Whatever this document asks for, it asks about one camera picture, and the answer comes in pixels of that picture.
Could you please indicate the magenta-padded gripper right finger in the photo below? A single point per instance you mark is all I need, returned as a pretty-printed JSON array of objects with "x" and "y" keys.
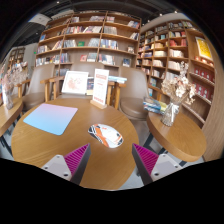
[{"x": 147, "y": 160}]

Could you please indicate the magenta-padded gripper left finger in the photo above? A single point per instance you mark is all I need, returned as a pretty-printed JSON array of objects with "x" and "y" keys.
[{"x": 76, "y": 160}]

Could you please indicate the white orange patterned computer mouse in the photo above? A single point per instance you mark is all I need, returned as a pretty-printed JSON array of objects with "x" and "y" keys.
[{"x": 106, "y": 135}]

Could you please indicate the pastel blue pink mouse pad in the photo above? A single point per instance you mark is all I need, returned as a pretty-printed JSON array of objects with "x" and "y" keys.
[{"x": 50, "y": 118}]

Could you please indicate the round wooden side table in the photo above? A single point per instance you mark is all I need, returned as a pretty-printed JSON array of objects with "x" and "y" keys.
[
  {"x": 180, "y": 140},
  {"x": 8, "y": 116}
]

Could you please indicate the glass vase dried flowers ribbon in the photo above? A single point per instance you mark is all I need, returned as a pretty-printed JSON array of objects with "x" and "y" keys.
[{"x": 170, "y": 115}]

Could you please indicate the colourful book stack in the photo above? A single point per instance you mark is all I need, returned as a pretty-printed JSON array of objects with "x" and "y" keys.
[{"x": 155, "y": 105}]

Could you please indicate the brown padded wooden armchair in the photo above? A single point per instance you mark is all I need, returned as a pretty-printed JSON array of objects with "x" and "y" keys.
[
  {"x": 133, "y": 100},
  {"x": 36, "y": 96},
  {"x": 86, "y": 67}
]

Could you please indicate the dark blue book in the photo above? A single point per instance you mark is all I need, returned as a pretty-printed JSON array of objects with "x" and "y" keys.
[{"x": 90, "y": 86}]

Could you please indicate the white red sign wooden base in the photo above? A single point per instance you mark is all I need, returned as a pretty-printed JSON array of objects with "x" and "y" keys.
[{"x": 100, "y": 86}]

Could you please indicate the white framed red floral picture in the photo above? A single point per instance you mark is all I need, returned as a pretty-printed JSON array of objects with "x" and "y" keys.
[{"x": 75, "y": 82}]

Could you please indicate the glass vase pink dried flowers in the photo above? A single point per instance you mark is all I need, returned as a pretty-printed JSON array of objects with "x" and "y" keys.
[{"x": 8, "y": 100}]

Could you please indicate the curved wooden bookshelf unit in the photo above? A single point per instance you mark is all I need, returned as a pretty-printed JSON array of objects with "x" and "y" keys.
[{"x": 173, "y": 53}]

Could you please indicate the wide wooden bookshelf unit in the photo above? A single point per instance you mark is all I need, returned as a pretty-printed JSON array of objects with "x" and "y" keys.
[{"x": 86, "y": 43}]

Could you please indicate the distant wooden bookshelf unit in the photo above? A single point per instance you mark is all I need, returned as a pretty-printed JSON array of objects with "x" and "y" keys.
[{"x": 16, "y": 56}]

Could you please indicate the white ceiling panel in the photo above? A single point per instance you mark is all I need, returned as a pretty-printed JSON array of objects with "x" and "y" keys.
[{"x": 39, "y": 19}]

